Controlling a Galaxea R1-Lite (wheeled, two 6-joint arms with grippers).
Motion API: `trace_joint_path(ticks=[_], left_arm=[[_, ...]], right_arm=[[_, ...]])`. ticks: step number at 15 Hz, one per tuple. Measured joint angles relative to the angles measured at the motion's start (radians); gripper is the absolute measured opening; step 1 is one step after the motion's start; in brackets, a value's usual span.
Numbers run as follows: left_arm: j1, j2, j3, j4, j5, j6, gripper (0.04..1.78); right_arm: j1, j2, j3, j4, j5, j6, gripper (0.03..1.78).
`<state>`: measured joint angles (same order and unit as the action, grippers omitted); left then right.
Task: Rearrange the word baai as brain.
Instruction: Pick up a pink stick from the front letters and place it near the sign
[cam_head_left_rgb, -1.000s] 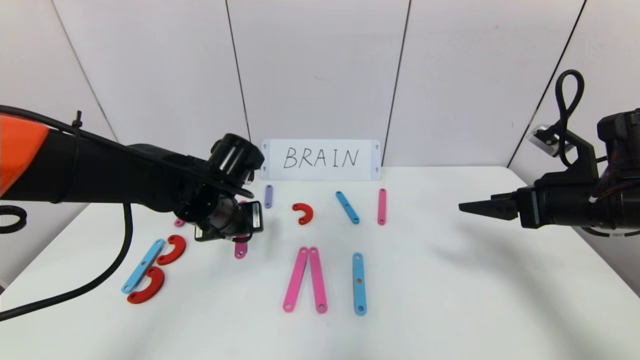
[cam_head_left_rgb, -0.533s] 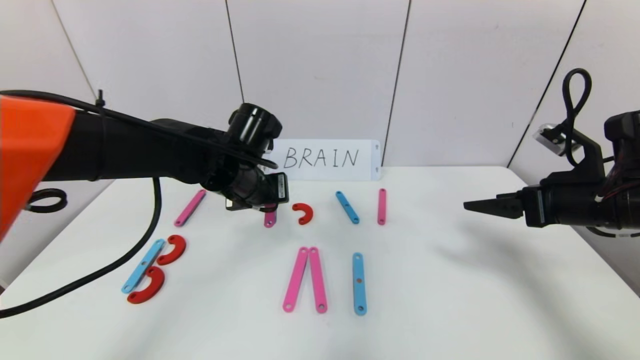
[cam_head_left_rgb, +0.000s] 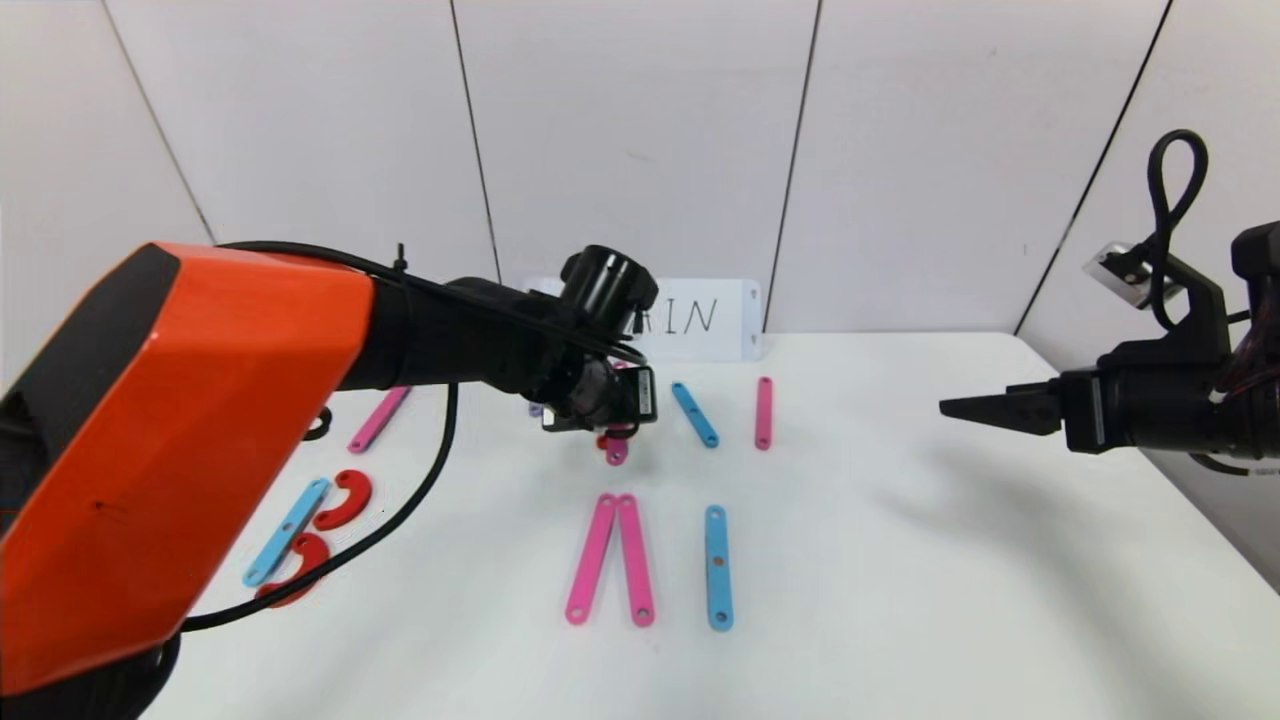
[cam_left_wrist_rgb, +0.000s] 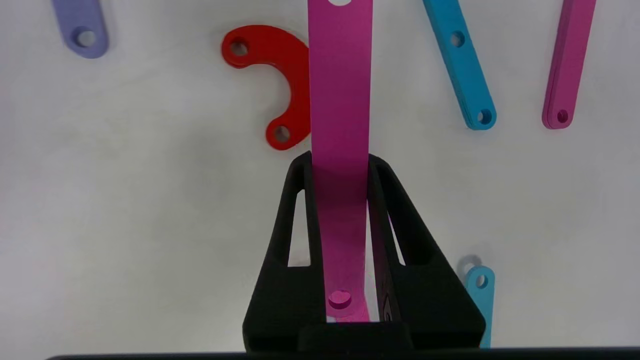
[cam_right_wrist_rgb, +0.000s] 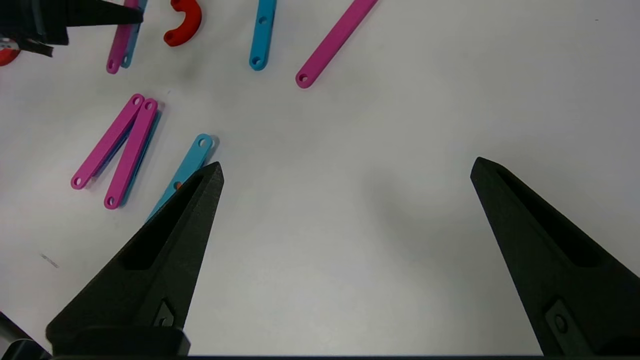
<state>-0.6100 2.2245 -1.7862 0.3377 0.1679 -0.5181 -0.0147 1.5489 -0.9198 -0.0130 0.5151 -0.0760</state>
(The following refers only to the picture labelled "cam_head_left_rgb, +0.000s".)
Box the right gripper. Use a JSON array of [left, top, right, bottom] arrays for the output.
[[939, 365, 1216, 454]]

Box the long pink bar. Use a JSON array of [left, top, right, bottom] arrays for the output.
[[565, 494, 619, 627], [348, 385, 413, 454], [617, 494, 657, 628], [604, 360, 631, 467]]

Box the white BRAIN sign card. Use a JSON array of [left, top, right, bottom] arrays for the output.
[[524, 279, 763, 363]]

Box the short blue bar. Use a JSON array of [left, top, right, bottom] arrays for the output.
[[670, 382, 721, 449]]

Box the long blue bar orange dot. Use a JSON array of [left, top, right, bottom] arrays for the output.
[[705, 505, 735, 632]]

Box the medium red arc piece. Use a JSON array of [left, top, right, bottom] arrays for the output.
[[313, 469, 373, 531]]

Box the large red arc piece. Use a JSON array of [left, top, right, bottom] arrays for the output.
[[255, 532, 332, 609]]

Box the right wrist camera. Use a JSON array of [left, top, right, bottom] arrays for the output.
[[1083, 242, 1151, 306]]

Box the black right camera bracket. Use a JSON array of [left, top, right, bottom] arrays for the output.
[[1150, 255, 1231, 366]]

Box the black looped right arm cable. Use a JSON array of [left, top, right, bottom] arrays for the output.
[[1147, 130, 1209, 331]]

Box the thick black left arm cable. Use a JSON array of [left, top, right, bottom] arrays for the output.
[[180, 383, 461, 633]]

